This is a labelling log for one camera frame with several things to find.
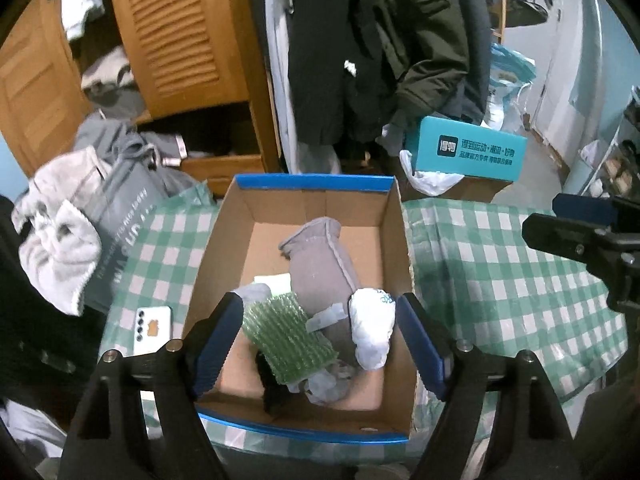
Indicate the brown cardboard box under teal box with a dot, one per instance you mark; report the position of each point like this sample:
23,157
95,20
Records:
470,189

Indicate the dark hanging jacket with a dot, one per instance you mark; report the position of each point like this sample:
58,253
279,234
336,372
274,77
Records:
347,68

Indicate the grey hoodie pile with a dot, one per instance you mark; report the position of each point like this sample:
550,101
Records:
158,155

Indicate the light grey fleece towel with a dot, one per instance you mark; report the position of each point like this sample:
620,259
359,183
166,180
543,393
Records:
62,248

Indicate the grey knit garment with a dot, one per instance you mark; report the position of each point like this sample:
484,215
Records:
323,279

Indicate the wooden wardrobe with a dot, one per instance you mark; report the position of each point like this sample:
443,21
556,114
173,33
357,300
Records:
187,55

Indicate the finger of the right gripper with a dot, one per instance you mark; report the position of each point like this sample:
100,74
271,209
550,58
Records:
585,207
572,239

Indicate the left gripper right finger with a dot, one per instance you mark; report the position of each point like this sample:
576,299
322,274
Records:
437,356

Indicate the white plastic bag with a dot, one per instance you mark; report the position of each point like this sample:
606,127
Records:
430,183

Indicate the white plastic bundle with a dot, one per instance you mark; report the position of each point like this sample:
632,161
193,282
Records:
372,314

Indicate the teal shoe box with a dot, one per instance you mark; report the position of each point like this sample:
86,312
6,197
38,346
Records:
445,145

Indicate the green checkered tablecloth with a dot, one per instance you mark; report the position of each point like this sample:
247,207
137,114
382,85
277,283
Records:
471,270

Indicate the blue-edged cardboard box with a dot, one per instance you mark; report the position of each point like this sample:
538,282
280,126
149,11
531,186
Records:
341,403

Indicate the grey printed tote bag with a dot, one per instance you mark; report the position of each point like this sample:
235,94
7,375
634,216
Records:
117,210

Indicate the white smartphone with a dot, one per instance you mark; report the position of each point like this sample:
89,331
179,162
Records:
152,329

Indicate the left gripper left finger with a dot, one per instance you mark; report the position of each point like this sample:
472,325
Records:
209,341

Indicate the green bubble wrap pouch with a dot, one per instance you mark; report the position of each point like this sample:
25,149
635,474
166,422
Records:
277,328

